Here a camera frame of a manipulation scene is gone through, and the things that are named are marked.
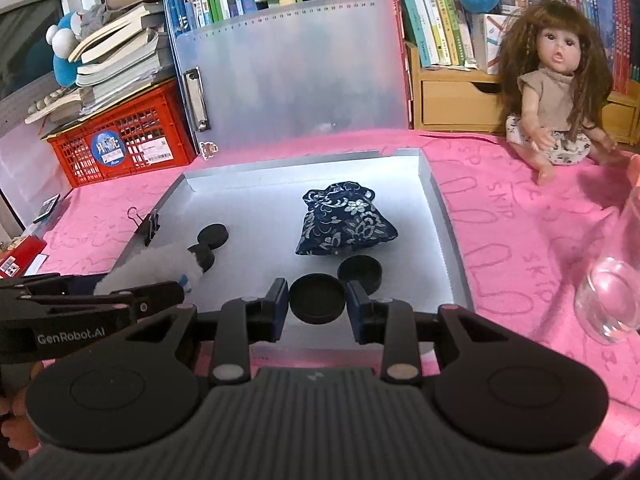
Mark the blue floral fabric pouch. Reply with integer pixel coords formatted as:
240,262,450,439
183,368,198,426
295,181,398,256

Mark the blue white plush toy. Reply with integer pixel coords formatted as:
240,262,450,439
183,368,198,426
46,12,81,87

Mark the white fluffy plush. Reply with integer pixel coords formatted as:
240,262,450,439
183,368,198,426
93,243,215,296

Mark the pink rabbit-print table cloth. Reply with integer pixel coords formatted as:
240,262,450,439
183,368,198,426
29,128,640,466

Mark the row of upright books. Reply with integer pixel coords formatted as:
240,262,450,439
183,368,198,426
164,0,640,97

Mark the red booklet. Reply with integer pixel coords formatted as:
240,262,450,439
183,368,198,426
0,235,47,278

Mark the stack of books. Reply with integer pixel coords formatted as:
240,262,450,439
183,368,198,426
24,0,184,126

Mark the silver cardboard tray box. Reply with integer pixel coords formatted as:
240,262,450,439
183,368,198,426
112,147,475,356

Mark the long-haired baby doll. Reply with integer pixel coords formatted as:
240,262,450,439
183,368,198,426
498,0,634,185

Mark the person's left hand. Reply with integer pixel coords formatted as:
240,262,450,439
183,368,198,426
1,361,44,453

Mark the black binder clip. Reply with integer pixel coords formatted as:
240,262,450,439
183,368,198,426
127,206,160,247

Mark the wooden drawer organizer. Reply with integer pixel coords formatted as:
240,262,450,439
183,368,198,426
406,42,639,146

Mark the red plastic basket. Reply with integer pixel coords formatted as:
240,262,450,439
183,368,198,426
46,79,196,188

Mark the glass mug with water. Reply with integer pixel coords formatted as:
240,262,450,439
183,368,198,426
574,188,640,344

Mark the translucent clipboard folder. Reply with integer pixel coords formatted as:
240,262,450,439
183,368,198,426
171,0,409,159

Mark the black round disc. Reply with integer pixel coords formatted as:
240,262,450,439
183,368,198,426
337,255,383,295
288,273,346,325

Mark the black disc in tray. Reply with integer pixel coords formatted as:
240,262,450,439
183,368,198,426
198,223,229,250

